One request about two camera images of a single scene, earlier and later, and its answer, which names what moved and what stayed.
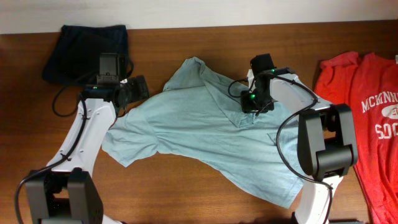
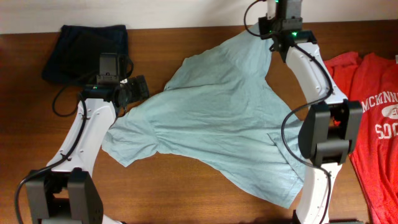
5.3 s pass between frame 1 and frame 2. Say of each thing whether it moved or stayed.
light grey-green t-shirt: moved
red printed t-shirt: stayed
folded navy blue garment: stayed
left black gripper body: stayed
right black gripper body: moved
